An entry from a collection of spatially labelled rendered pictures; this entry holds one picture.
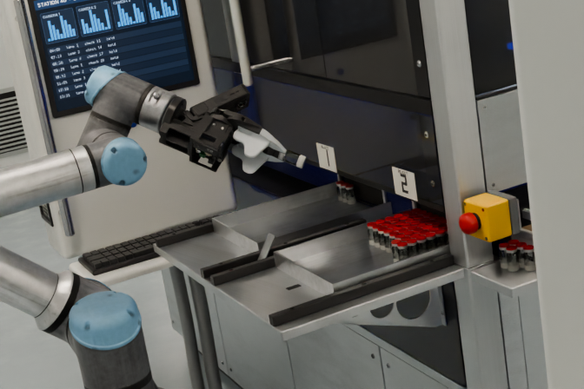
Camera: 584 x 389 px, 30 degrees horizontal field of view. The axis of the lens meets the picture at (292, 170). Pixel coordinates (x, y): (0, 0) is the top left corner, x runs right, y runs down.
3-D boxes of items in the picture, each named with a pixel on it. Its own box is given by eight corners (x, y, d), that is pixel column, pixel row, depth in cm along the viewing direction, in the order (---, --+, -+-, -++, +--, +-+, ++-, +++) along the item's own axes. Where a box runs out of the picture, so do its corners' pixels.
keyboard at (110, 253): (222, 220, 292) (220, 211, 292) (242, 232, 280) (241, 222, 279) (78, 262, 277) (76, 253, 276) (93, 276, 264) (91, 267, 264)
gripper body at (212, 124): (219, 174, 189) (157, 148, 191) (240, 139, 194) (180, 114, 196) (221, 149, 183) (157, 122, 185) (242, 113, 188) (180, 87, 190)
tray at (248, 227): (338, 194, 272) (335, 181, 271) (393, 216, 249) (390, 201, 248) (214, 232, 259) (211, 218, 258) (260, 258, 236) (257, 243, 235)
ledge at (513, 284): (527, 260, 216) (527, 251, 216) (572, 276, 205) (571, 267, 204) (470, 280, 210) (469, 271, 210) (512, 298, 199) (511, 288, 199)
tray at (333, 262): (411, 223, 242) (409, 208, 241) (481, 251, 219) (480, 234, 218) (275, 267, 229) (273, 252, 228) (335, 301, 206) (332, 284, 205)
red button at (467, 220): (474, 227, 205) (471, 207, 204) (487, 232, 201) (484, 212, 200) (457, 233, 203) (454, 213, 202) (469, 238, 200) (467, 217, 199)
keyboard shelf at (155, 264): (218, 219, 303) (216, 210, 302) (259, 242, 278) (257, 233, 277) (61, 265, 285) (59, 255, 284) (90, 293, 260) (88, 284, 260)
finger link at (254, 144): (274, 173, 185) (225, 154, 187) (288, 148, 188) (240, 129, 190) (274, 161, 182) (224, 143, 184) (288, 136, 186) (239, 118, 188)
